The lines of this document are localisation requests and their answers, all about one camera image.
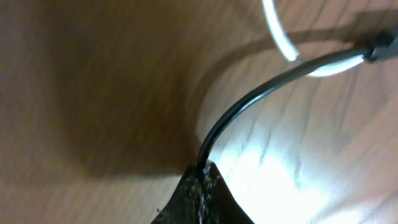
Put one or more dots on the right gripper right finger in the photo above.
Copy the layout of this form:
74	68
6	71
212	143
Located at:
218	205

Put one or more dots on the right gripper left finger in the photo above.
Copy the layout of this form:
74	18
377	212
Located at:
184	204

